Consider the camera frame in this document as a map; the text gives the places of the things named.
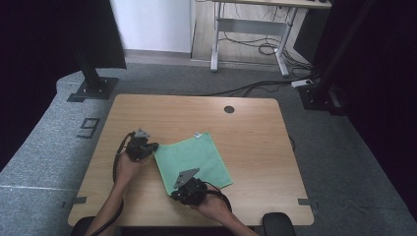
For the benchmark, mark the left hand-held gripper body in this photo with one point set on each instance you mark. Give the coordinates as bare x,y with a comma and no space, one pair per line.
137,147

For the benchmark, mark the white power strip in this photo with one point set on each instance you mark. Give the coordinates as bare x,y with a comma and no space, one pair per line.
301,83

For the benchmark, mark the green microfiber cloth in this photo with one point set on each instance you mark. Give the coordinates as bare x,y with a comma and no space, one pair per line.
193,160

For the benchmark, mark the person's left hand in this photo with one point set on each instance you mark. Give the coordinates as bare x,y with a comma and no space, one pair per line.
128,170

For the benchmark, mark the black metal stand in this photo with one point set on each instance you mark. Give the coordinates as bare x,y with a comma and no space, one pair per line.
319,98
93,88

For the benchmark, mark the person's right hand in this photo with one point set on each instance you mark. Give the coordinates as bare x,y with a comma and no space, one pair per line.
213,206

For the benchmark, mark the black round table grommet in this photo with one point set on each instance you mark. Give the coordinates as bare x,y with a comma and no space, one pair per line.
229,109

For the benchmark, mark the white metal desk frame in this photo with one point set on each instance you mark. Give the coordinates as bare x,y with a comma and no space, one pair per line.
252,27

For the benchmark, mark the black curtain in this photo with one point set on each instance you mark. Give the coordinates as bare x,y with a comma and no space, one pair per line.
387,98
39,65

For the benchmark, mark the black chair armrest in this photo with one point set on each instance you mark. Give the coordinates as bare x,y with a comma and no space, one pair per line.
278,224
80,227

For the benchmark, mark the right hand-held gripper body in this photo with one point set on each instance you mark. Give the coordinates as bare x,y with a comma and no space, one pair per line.
191,191

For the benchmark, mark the black tape floor mark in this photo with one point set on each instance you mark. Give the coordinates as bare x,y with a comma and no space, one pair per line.
88,128

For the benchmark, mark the grey tape strip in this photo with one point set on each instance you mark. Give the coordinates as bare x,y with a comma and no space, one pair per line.
305,201
78,200

